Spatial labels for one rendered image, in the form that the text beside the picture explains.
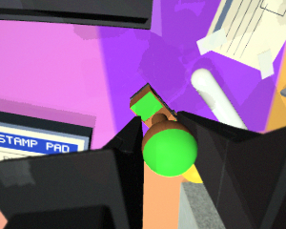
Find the green-handled rubber stamp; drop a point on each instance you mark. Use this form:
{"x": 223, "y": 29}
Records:
{"x": 169, "y": 148}

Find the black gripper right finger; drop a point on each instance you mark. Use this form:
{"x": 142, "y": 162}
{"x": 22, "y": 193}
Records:
{"x": 244, "y": 172}

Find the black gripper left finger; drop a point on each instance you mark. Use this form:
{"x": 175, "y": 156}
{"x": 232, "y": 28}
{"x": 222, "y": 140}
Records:
{"x": 112, "y": 175}

